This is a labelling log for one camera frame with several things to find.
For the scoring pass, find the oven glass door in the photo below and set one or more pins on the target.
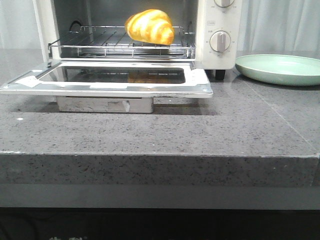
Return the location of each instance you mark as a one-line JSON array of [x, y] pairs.
[[112, 79]]

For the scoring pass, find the yellow croissant bread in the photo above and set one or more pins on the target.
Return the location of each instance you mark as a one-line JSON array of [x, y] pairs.
[[152, 26]]

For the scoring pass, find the white toaster oven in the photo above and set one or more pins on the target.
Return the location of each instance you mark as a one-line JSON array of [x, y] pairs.
[[203, 17]]

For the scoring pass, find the lower oven knob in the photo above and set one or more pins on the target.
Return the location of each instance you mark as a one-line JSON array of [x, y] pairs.
[[220, 41]]

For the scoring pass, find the oven knob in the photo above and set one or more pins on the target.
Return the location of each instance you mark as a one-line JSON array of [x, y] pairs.
[[224, 3], [220, 41]]

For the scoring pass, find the upper oven knob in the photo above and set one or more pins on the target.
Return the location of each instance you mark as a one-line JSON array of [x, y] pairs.
[[224, 3]]

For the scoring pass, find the light green plate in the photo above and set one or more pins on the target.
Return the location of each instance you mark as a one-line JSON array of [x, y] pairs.
[[279, 69]]

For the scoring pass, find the oven wire rack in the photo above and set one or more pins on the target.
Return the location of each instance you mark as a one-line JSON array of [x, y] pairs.
[[113, 42]]

